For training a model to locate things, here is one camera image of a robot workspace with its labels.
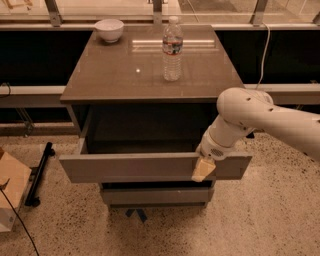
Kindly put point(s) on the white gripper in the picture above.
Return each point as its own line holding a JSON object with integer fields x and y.
{"x": 212, "y": 148}

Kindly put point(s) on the grey top drawer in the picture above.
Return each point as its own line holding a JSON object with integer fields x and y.
{"x": 138, "y": 143}

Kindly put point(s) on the grey drawer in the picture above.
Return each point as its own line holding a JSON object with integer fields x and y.
{"x": 138, "y": 143}
{"x": 158, "y": 196}

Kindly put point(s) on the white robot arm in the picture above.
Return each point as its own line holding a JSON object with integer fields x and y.
{"x": 240, "y": 111}

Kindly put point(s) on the grey drawer cabinet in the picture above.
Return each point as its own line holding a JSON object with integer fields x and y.
{"x": 129, "y": 71}

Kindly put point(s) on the grey bottom drawer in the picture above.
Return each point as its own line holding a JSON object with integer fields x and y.
{"x": 158, "y": 196}

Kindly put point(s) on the clear plastic water bottle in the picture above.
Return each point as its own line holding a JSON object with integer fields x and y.
{"x": 172, "y": 45}

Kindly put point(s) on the white ceramic bowl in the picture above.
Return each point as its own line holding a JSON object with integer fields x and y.
{"x": 110, "y": 30}

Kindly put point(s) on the black stand bar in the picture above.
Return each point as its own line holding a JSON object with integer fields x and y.
{"x": 36, "y": 174}

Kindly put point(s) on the cardboard box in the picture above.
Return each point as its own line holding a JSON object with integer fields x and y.
{"x": 14, "y": 177}

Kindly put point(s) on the metal window railing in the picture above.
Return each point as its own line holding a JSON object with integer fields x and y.
{"x": 63, "y": 15}

